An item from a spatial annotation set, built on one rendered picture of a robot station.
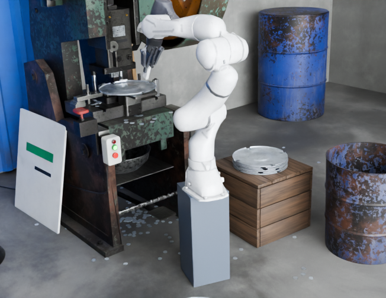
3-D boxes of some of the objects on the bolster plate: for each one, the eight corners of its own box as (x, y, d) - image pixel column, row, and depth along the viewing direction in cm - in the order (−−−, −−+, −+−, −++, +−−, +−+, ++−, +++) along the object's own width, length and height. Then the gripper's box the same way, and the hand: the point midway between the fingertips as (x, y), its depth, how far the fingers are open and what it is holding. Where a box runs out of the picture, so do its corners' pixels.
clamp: (104, 101, 298) (102, 82, 295) (76, 108, 288) (73, 88, 285) (98, 99, 303) (96, 80, 299) (70, 106, 293) (67, 86, 289)
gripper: (148, 41, 258) (138, 84, 273) (171, 38, 266) (160, 80, 281) (139, 32, 262) (129, 75, 277) (162, 29, 270) (151, 71, 284)
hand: (146, 71), depth 276 cm, fingers closed
